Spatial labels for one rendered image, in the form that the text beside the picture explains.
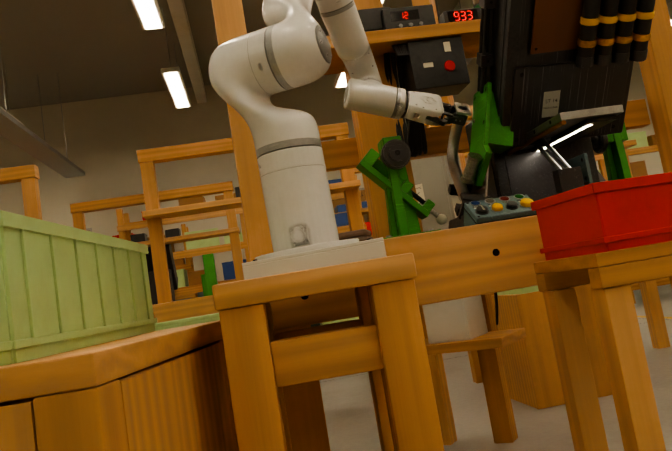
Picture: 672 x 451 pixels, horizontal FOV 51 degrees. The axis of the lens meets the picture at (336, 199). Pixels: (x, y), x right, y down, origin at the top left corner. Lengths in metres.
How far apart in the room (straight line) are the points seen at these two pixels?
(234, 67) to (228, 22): 0.93
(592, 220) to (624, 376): 0.27
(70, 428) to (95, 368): 0.06
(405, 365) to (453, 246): 0.46
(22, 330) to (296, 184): 0.53
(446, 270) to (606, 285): 0.38
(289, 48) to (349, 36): 0.57
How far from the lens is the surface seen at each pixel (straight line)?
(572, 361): 1.47
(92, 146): 12.35
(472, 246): 1.53
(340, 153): 2.21
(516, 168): 2.02
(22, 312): 0.89
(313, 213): 1.21
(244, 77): 1.28
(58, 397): 0.80
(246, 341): 1.11
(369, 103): 1.87
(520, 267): 1.56
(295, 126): 1.23
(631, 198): 1.33
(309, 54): 1.25
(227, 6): 2.24
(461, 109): 1.97
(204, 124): 12.18
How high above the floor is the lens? 0.81
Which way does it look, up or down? 7 degrees up
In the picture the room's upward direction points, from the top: 9 degrees counter-clockwise
